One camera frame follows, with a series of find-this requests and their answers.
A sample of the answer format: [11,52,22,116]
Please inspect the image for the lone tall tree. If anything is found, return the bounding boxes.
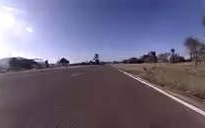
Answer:
[92,52,101,65]

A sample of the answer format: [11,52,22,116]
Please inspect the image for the distant row of trees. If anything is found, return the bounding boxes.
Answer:
[101,57,144,65]

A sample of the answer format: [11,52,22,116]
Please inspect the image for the small dark tree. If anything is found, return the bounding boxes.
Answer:
[58,57,71,66]

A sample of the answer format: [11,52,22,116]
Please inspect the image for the dark building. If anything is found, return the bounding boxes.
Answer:
[8,57,40,71]

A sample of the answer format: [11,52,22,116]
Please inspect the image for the thin bare trees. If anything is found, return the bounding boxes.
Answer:
[183,35,205,63]

